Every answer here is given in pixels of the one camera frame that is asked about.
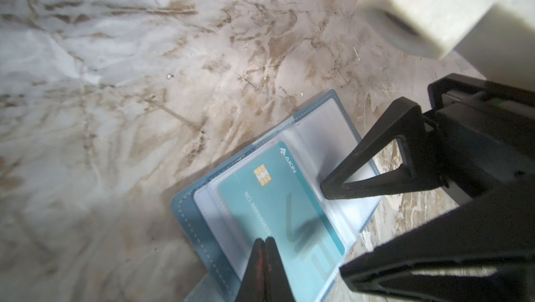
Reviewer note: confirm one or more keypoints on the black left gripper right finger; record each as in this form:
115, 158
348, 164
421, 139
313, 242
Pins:
276, 281

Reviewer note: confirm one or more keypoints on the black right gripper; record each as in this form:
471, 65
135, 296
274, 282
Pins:
482, 250

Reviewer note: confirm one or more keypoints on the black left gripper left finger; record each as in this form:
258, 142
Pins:
253, 283

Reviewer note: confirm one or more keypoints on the teal card from holder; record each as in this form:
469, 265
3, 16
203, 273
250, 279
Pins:
269, 196

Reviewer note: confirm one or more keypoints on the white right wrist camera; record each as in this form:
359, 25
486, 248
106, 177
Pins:
495, 36

